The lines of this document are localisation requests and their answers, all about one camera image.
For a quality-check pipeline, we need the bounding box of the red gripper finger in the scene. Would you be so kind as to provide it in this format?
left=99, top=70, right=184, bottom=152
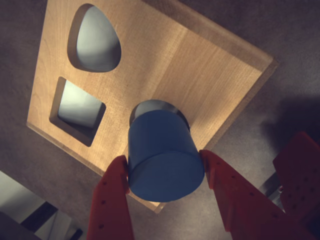
left=198, top=149, right=319, bottom=240
left=86, top=154, right=136, bottom=240

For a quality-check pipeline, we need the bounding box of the blue cylinder block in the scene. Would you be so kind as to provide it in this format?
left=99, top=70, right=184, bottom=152
left=127, top=110, right=207, bottom=203

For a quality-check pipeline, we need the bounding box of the wooden shape sorter box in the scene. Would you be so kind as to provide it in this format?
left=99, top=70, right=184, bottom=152
left=26, top=0, right=280, bottom=215

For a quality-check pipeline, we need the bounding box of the aluminium profile rail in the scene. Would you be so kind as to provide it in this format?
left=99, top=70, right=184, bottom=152
left=258, top=172, right=286, bottom=208

